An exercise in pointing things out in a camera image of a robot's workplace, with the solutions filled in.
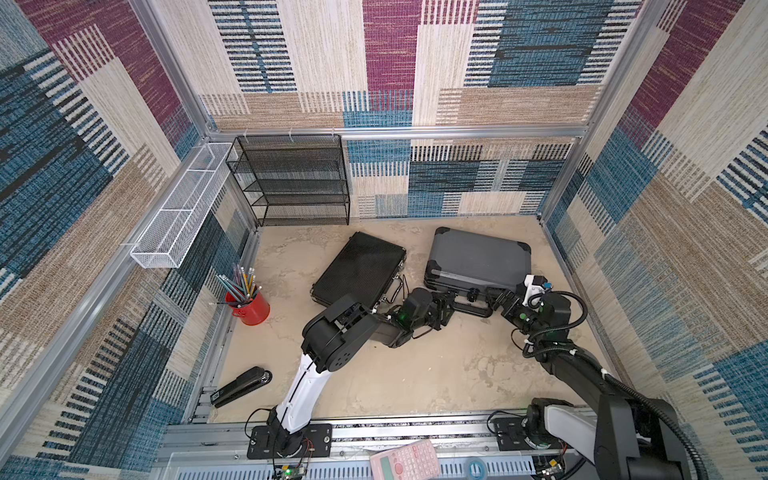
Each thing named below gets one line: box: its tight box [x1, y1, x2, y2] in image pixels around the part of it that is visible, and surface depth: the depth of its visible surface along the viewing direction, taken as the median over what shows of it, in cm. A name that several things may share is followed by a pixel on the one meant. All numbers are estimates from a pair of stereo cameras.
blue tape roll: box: [464, 458, 487, 480], surface depth 71 cm
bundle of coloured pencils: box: [209, 264, 263, 307], surface depth 90 cm
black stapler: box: [210, 366, 273, 408], surface depth 81 cm
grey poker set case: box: [424, 227, 532, 318], surface depth 97 cm
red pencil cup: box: [225, 290, 270, 326], surface depth 98 cm
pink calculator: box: [369, 439, 440, 480], surface depth 71 cm
